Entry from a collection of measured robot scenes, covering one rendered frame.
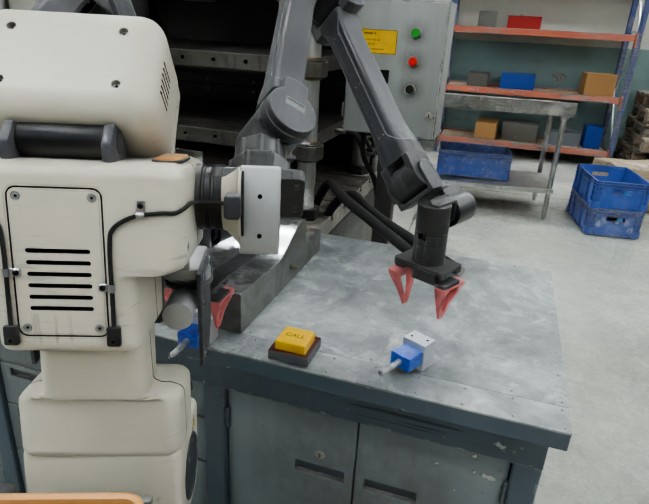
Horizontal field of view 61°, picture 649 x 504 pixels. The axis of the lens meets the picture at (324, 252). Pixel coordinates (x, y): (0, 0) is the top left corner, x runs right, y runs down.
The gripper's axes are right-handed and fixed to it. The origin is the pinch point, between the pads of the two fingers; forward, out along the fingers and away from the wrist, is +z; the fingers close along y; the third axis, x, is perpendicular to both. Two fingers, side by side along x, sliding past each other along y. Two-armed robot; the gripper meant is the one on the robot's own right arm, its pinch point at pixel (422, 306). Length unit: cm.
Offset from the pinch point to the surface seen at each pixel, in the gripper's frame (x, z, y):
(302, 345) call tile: 15.8, 8.7, 14.6
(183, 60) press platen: -27, -33, 120
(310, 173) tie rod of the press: -43, -2, 75
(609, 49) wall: -660, -33, 205
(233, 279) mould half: 15.2, 3.3, 36.5
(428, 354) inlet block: -0.7, 9.5, -2.2
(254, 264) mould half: 6.2, 3.9, 40.8
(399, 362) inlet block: 5.5, 9.5, -0.2
